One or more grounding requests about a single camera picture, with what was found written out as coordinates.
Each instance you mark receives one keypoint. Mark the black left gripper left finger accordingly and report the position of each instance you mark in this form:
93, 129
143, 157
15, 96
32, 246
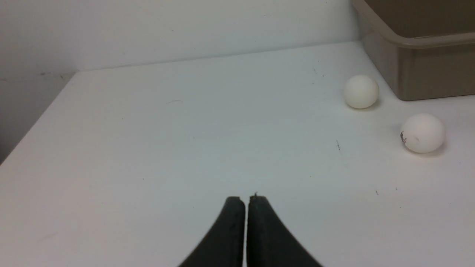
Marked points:
223, 244

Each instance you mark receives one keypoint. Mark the tan plastic bin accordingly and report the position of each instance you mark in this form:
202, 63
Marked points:
424, 49

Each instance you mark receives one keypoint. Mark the plain white ping-pong ball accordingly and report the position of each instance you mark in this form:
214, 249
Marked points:
360, 92

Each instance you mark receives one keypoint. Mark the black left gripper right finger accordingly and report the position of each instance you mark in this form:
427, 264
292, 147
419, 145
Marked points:
269, 242

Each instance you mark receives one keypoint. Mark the white ping-pong ball with logo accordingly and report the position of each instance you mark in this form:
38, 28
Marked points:
423, 133

